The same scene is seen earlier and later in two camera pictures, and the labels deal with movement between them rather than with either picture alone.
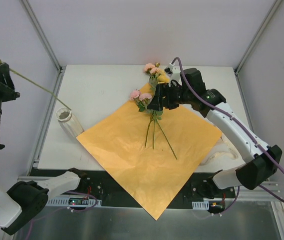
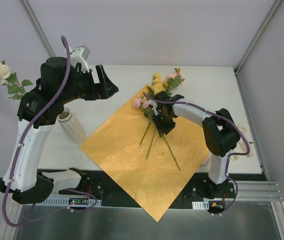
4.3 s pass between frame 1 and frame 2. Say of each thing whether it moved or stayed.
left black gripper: moved
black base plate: stayed
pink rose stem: moved
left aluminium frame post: stayed
